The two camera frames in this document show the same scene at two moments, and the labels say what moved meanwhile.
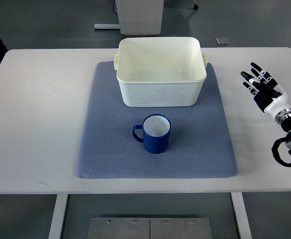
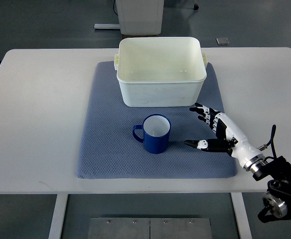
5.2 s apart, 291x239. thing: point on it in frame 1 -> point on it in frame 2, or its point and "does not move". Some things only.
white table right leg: (241, 215) does not move
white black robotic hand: (268, 95) -> (228, 139)
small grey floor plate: (222, 41) does not move
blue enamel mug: (156, 129) does not move
